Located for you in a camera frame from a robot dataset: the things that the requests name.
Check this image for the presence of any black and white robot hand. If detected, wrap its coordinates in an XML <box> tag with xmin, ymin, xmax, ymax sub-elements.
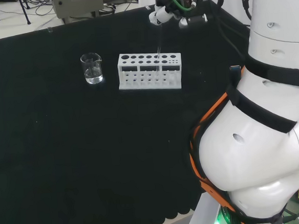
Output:
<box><xmin>147</xmin><ymin>0</ymin><xmax>211</xmax><ymax>31</ymax></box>

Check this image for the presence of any clear glass rod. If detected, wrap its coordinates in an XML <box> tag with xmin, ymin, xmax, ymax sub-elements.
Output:
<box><xmin>153</xmin><ymin>23</ymin><xmax>167</xmax><ymax>80</ymax></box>

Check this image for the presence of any white test tube rack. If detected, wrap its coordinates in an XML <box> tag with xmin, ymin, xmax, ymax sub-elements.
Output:
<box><xmin>116</xmin><ymin>49</ymin><xmax>184</xmax><ymax>94</ymax></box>

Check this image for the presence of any grey metal box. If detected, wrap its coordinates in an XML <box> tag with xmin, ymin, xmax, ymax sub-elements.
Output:
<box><xmin>50</xmin><ymin>0</ymin><xmax>105</xmax><ymax>20</ymax></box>

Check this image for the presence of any clear glass beaker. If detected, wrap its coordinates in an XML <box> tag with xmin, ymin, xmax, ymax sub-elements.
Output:
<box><xmin>79</xmin><ymin>51</ymin><xmax>104</xmax><ymax>85</ymax></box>

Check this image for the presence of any black tripod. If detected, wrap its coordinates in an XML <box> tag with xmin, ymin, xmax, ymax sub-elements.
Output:
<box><xmin>0</xmin><ymin>0</ymin><xmax>32</xmax><ymax>27</ymax></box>

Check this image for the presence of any black bench cloth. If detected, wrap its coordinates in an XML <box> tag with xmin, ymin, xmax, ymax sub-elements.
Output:
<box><xmin>0</xmin><ymin>0</ymin><xmax>266</xmax><ymax>224</ymax></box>

